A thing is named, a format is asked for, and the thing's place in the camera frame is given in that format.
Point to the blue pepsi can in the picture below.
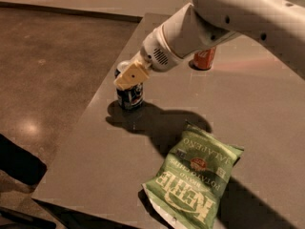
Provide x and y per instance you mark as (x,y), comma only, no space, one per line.
(132,98)

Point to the red coke can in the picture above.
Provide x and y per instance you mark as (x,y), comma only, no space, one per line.
(204,60)

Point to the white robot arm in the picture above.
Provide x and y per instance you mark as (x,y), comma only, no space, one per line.
(277,25)

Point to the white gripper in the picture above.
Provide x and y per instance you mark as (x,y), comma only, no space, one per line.
(155,52)

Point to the green kettle chips bag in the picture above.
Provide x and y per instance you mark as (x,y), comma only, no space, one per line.
(187,189)

